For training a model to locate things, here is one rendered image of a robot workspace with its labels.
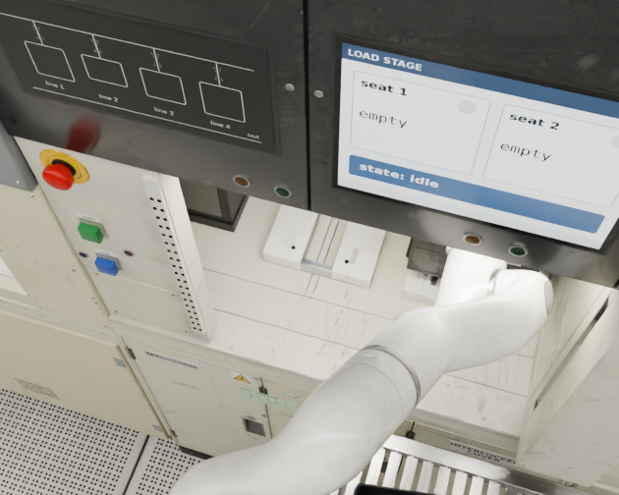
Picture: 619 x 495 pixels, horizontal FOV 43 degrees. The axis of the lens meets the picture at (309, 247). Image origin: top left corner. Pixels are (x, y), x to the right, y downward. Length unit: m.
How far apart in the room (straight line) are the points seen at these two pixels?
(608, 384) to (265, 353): 0.63
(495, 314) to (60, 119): 0.57
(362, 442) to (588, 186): 0.33
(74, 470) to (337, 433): 1.62
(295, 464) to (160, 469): 1.51
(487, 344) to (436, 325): 0.07
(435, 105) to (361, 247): 0.78
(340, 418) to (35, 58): 0.49
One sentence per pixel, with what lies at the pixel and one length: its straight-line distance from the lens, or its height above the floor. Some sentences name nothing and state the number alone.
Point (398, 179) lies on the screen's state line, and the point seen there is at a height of 1.51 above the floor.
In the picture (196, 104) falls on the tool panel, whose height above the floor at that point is 1.55.
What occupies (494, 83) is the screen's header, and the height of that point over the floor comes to 1.67.
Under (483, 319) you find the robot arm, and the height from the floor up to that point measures 1.31.
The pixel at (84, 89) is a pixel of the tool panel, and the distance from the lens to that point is 0.89.
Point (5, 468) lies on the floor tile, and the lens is 2.40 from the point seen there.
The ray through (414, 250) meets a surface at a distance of 1.34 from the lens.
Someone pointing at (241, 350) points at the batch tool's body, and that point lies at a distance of 1.42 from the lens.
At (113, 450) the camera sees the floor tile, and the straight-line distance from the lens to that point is 2.33.
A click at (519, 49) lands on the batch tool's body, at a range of 0.66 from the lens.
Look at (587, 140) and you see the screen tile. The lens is 0.72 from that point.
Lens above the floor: 2.17
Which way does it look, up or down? 59 degrees down
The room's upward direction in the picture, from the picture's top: 1 degrees counter-clockwise
